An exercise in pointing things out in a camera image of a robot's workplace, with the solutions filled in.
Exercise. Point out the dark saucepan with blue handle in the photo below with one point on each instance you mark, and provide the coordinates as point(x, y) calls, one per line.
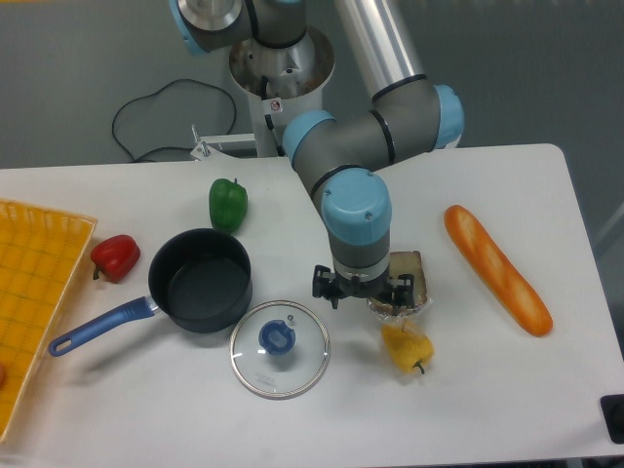
point(201, 279)

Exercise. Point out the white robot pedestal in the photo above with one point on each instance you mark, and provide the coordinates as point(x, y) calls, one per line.
point(282, 65)

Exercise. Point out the toast slice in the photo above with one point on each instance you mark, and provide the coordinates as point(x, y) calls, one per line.
point(393, 312)

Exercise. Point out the green bell pepper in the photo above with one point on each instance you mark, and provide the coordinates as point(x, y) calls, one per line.
point(228, 205)

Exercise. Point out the black object at table edge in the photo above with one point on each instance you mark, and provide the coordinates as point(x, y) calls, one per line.
point(613, 411)

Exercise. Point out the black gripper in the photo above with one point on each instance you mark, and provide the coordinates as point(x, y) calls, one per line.
point(333, 287)

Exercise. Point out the glass lid with blue knob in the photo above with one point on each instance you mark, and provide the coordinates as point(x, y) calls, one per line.
point(279, 350)

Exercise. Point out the red bell pepper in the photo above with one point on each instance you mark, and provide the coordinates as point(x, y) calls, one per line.
point(115, 257)

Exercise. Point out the orange baguette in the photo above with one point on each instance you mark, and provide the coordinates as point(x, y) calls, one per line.
point(497, 272)

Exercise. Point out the yellow bell pepper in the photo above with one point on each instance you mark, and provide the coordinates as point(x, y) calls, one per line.
point(409, 348)

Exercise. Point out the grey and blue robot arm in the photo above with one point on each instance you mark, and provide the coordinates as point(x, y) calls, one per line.
point(338, 162)

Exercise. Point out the yellow wicker basket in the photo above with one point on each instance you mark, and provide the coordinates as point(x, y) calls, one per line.
point(41, 252)

